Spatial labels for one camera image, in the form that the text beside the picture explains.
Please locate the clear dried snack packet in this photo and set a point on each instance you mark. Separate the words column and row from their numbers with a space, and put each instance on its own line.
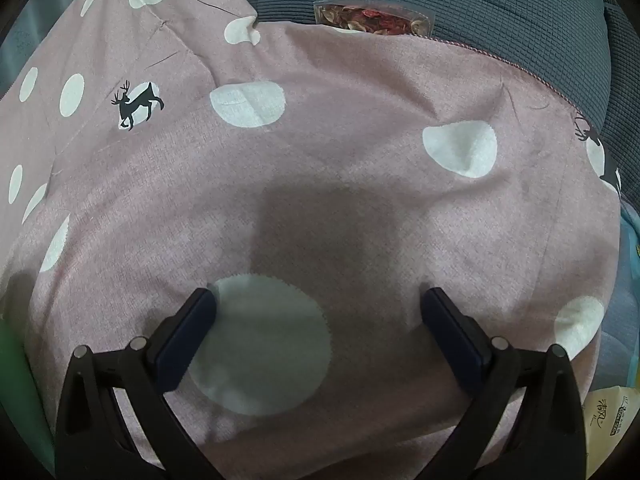
column 370, row 17

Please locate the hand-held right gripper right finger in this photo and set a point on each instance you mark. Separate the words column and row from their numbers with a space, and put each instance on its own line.
column 450, row 340

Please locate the pink polka-dot deer blanket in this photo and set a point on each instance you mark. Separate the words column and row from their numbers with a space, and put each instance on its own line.
column 350, row 160

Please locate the pale yellow tissue packet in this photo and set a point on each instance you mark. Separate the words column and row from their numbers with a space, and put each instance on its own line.
column 610, row 410

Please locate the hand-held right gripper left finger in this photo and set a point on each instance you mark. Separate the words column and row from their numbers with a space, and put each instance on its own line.
column 185, row 340

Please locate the light blue cloth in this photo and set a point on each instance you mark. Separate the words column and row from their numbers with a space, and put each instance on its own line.
column 627, row 310

